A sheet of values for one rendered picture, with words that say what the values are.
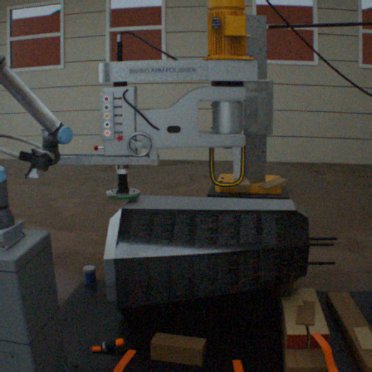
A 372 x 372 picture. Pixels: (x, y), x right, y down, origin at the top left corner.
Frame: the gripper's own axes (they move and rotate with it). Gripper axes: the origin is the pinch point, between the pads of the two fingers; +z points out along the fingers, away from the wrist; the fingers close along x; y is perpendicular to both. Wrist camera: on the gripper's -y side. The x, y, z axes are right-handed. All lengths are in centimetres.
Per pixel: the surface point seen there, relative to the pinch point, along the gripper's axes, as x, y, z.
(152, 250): 37, 68, -45
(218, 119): -43, 85, -76
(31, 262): 40.1, 16.8, 15.8
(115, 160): -1, 32, -75
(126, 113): -31, 31, -69
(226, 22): -99, 72, -63
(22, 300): 53, 19, 28
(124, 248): 41, 53, -47
